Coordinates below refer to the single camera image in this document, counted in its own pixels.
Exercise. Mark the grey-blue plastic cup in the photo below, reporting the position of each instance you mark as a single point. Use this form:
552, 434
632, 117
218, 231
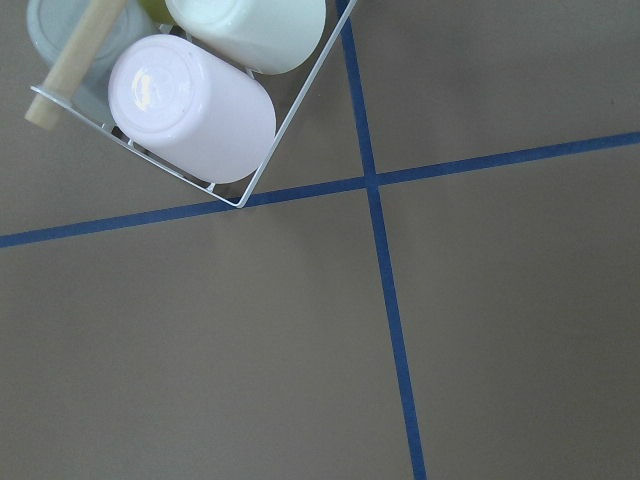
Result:
50, 24

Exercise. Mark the white wire cup rack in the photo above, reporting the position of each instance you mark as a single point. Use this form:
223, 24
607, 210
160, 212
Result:
212, 189

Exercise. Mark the white plastic cup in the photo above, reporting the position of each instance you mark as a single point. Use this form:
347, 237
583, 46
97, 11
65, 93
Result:
269, 37

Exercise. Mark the yellow plastic cup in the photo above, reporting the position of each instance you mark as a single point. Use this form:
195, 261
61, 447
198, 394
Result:
157, 11

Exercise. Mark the pink plastic cup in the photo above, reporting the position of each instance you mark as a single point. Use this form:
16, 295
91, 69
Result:
191, 109

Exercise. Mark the wooden rack handle bar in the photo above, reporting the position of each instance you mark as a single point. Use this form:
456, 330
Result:
75, 60

